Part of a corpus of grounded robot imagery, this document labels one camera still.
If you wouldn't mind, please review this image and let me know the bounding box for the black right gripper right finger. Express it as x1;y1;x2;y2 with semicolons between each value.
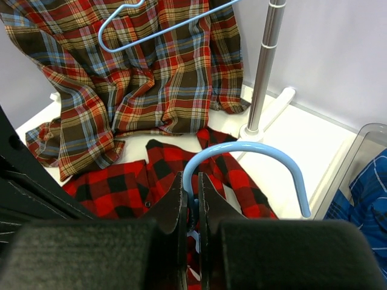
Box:
198;172;246;289

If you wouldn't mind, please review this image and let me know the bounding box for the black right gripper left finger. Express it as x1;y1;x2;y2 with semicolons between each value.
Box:
159;172;188;289

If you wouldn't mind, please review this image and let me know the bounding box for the blue hanger holding red shirt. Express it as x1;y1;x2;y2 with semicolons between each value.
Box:
183;141;312;254

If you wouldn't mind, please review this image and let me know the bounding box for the red black checked shirt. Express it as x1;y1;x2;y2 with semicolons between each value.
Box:
62;128;279;290

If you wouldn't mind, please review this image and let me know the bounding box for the blue plaid shirt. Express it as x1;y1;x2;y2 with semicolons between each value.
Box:
324;150;386;278

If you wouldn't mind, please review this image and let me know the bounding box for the light blue hanger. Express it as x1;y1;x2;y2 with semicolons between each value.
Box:
97;1;237;54

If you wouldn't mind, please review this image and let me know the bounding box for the brown plaid shirt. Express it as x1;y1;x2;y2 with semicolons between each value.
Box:
1;1;248;180

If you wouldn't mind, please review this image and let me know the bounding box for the silver white clothes rack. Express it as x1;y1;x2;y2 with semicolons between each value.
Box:
50;0;297;161

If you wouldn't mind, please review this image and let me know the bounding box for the clear grey plastic bin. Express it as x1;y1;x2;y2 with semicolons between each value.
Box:
310;123;386;220

